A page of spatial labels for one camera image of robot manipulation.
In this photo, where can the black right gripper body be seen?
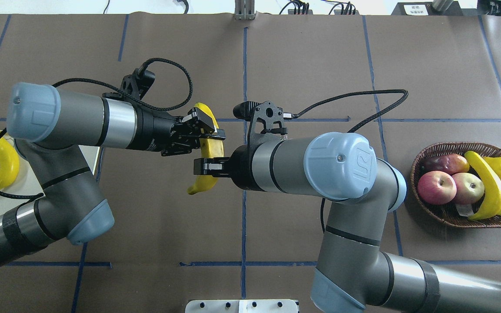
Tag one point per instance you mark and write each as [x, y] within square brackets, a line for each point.
[241, 167]

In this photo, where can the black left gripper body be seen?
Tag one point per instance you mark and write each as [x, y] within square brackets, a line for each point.
[154, 129]

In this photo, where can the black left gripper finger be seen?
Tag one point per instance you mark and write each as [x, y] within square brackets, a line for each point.
[199, 121]

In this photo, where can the brown wicker basket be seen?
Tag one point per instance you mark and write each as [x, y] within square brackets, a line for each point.
[447, 214]

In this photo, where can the black power strip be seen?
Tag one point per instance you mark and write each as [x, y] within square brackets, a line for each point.
[297, 7]

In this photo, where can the red green apple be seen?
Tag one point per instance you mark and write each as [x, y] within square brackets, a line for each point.
[470, 188]

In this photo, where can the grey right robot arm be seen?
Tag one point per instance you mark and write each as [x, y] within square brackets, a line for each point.
[352, 271]

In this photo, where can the aluminium frame post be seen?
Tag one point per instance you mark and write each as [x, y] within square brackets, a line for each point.
[244, 10]

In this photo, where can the yellow banana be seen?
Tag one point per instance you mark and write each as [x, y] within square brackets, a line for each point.
[491, 204]
[9, 164]
[210, 148]

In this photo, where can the dark red plum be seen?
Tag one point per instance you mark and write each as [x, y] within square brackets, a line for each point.
[450, 164]

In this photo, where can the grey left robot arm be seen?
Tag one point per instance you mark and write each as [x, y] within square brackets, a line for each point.
[49, 125]

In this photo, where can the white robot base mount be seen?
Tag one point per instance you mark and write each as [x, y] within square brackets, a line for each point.
[243, 306]

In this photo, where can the pale green bear tray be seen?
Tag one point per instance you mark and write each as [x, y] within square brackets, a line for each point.
[27, 184]

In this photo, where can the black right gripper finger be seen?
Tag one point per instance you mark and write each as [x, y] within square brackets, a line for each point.
[217, 135]
[215, 167]

